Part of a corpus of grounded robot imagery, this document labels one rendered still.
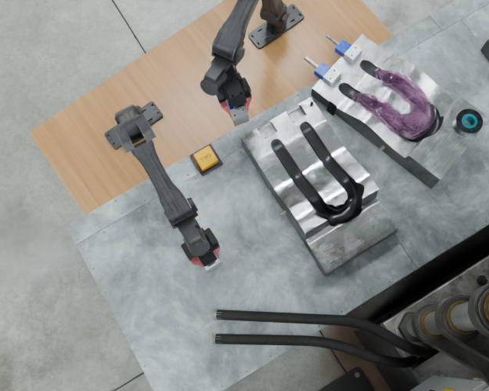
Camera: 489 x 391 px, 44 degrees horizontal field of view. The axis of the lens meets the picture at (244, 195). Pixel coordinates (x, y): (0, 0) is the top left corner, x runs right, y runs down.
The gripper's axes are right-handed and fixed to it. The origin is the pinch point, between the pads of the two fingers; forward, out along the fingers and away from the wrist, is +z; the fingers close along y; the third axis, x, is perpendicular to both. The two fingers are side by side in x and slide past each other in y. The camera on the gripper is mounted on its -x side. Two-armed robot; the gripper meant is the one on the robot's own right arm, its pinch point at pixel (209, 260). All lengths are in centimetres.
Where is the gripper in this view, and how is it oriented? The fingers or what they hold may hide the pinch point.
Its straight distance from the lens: 188.8
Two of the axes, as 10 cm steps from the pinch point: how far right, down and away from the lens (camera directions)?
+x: -4.4, -5.7, 6.9
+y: 8.4, -5.3, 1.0
